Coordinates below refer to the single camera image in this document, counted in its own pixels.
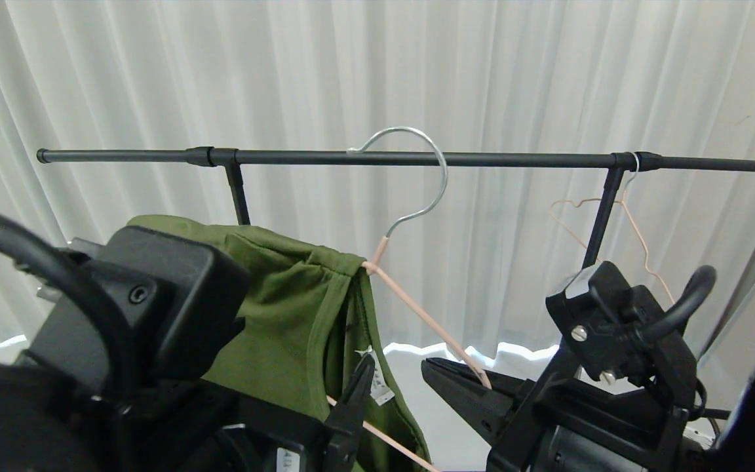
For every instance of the green printed garment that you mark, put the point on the green printed garment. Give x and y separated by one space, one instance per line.
272 314

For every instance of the pink clothes hanger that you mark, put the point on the pink clothes hanger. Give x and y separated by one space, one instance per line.
645 259
417 315

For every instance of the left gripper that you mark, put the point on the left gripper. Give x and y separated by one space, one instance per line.
253 432

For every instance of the white curtain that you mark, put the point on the white curtain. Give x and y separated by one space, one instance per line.
154 78

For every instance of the black clothes rack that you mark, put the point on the black clothes rack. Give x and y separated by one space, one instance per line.
417 158

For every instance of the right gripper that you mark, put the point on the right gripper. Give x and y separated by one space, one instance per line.
580 426

